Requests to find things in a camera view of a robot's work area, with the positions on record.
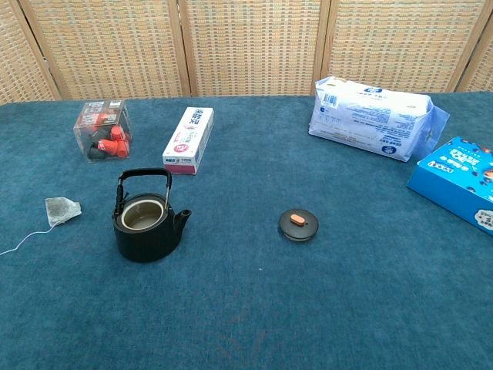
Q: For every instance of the white pink toothpaste box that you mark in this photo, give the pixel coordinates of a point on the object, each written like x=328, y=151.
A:
x=188, y=142

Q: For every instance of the clear box of red capsules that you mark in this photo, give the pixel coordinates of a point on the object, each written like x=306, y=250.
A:
x=104, y=133

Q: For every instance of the black lid with orange knob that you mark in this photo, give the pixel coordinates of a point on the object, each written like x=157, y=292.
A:
x=305, y=228

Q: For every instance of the blue cookie box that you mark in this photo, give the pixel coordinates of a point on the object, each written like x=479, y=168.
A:
x=454, y=181

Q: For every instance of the blue felt table cover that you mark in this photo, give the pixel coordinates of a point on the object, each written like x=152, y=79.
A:
x=246, y=308

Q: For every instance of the white blue tissue pack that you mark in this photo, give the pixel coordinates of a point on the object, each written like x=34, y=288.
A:
x=369, y=115

